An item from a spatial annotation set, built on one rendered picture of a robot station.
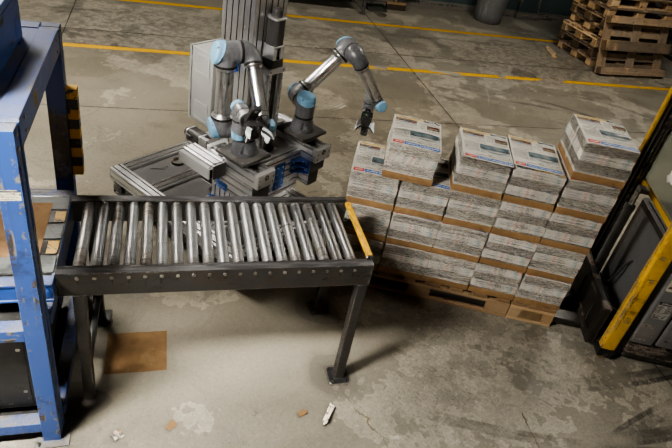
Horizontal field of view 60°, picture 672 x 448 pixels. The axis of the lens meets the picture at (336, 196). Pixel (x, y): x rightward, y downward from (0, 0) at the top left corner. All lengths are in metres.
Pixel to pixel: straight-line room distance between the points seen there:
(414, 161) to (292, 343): 1.22
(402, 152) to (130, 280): 1.55
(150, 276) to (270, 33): 1.46
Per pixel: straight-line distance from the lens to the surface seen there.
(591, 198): 3.47
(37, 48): 2.54
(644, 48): 9.67
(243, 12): 3.25
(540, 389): 3.63
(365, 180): 3.32
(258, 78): 2.98
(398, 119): 3.43
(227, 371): 3.19
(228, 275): 2.55
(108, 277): 2.54
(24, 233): 2.18
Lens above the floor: 2.49
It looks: 33 degrees down
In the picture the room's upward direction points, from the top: 12 degrees clockwise
